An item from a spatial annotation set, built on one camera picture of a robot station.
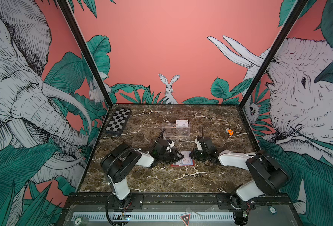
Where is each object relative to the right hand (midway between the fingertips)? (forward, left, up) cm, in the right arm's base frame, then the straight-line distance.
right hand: (187, 153), depth 90 cm
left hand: (-3, +2, +2) cm, 5 cm away
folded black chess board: (+24, +51, +3) cm, 56 cm away
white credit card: (+20, +3, +6) cm, 21 cm away
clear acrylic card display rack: (+14, +8, +1) cm, 16 cm away
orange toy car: (+18, -32, -1) cm, 37 cm away
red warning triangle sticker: (-35, +3, -1) cm, 35 cm away
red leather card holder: (-7, +2, -3) cm, 8 cm away
